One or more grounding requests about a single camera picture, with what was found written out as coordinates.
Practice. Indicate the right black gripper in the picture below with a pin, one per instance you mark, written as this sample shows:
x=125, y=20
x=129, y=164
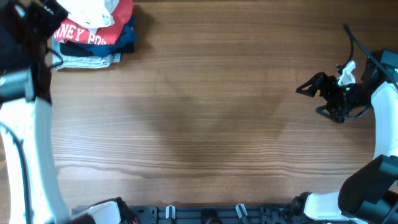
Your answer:
x=329, y=94

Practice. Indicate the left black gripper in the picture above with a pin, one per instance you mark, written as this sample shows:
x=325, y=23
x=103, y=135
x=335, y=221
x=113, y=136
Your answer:
x=28, y=15

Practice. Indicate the white underwear black striped waistband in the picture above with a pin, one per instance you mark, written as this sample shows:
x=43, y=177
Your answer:
x=90, y=14

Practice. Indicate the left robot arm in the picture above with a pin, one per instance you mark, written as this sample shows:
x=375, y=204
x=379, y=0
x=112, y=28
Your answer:
x=26, y=108

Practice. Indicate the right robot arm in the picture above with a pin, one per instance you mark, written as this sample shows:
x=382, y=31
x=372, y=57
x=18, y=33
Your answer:
x=365, y=196

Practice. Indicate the red folded t-shirt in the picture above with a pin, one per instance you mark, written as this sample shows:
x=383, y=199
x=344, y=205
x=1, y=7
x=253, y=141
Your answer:
x=73, y=32

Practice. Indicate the black folded garment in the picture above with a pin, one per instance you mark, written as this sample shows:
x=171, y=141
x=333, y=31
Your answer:
x=71, y=49

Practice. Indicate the light grey folded jeans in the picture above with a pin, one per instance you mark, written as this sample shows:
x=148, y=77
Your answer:
x=93, y=62

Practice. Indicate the navy blue folded garment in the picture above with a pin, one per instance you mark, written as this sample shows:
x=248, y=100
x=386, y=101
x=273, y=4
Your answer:
x=121, y=39

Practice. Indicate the right grey rail clip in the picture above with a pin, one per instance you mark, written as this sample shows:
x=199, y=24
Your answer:
x=241, y=211

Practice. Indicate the grey rail clip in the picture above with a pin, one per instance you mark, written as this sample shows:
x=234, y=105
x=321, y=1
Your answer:
x=170, y=212
x=241, y=211

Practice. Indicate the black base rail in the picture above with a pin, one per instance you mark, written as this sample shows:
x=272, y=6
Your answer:
x=259, y=214

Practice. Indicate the left grey rail clip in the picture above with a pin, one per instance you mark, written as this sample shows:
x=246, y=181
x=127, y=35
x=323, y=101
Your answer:
x=170, y=212

